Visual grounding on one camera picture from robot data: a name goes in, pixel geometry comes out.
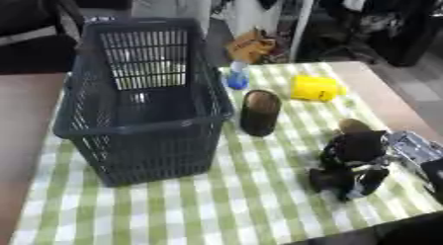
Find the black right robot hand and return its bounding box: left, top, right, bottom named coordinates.
left=306, top=129, right=392, bottom=203

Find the yellow plastic bottle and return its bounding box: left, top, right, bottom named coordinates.
left=289, top=74, right=350, bottom=103

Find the dark brown cylindrical container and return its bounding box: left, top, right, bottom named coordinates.
left=238, top=89, right=284, bottom=137

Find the blue and white bottle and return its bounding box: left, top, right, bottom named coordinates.
left=224, top=59, right=251, bottom=91

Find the dark blue plastic basket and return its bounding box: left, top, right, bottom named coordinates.
left=51, top=17, right=235, bottom=188

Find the black chair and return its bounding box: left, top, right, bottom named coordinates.
left=0, top=0, right=87, bottom=75

